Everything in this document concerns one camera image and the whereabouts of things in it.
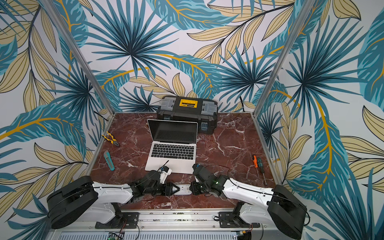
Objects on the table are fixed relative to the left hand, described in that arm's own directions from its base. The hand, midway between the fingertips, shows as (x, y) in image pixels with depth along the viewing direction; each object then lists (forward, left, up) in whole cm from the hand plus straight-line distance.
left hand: (176, 192), depth 81 cm
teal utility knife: (+19, +44, -1) cm, 48 cm away
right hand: (-2, -5, +2) cm, 6 cm away
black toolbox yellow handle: (+46, -15, +16) cm, 51 cm away
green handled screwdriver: (+17, -50, 0) cm, 53 cm away
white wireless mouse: (+1, -4, 0) cm, 5 cm away
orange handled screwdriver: (+19, -47, 0) cm, 51 cm away
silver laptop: (+30, +4, -1) cm, 30 cm away
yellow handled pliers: (+31, +45, 0) cm, 55 cm away
